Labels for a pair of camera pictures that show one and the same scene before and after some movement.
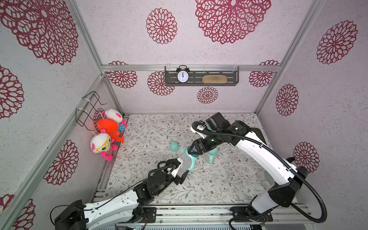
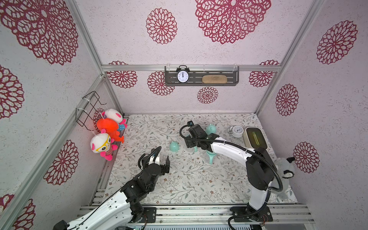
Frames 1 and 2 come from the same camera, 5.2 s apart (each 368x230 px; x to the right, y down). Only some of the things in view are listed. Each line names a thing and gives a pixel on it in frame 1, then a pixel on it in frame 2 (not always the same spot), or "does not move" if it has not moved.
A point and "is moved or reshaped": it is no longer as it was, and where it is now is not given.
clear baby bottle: [186, 164] is moved or reshaped
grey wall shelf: [197, 73] does not move
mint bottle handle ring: [212, 153] does not move
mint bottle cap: [174, 146] does not move
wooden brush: [214, 79] does not move
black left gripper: [180, 179] -> [167, 167]
